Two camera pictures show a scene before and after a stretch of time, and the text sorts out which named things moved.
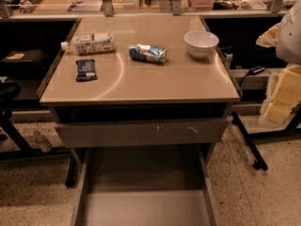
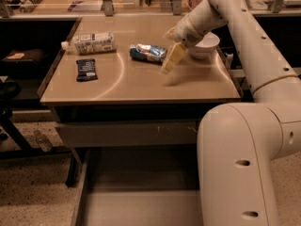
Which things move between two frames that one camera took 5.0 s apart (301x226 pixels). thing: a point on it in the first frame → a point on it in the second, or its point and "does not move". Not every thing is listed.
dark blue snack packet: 86,70 does not move
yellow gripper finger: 268,39 → 202,20
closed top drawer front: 169,134 does not move
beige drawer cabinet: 140,101 does not move
